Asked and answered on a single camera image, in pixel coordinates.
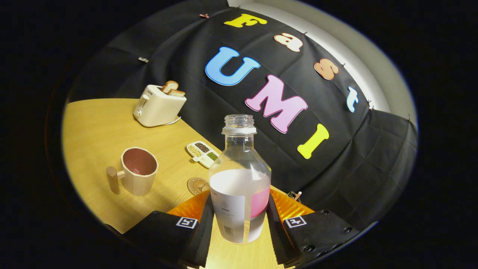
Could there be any wooden table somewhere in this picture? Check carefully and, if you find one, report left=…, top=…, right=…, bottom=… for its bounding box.
left=62, top=98, right=295, bottom=269

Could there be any white divided seasoning dish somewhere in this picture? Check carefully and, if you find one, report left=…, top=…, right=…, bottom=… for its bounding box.
left=186, top=141, right=220, bottom=168

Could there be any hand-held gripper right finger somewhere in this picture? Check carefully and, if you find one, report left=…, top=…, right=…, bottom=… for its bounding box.
left=266, top=189, right=360, bottom=268

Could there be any cream cup with wooden handle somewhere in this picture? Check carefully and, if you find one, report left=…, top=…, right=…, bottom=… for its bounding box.
left=106, top=147, right=159, bottom=197

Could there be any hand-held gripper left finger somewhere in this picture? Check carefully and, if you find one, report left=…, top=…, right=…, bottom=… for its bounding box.
left=123, top=189, right=215, bottom=268

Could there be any clear juice bottle pink label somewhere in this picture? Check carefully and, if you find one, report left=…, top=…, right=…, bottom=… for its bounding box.
left=208, top=114, right=272, bottom=245

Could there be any black backdrop cloth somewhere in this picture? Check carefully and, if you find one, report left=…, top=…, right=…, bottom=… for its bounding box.
left=67, top=0, right=418, bottom=230

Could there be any round wooden coaster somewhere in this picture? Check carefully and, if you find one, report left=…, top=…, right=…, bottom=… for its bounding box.
left=187, top=177, right=210, bottom=196

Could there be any cream toaster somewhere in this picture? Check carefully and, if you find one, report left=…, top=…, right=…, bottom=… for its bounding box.
left=133, top=84, right=187, bottom=127

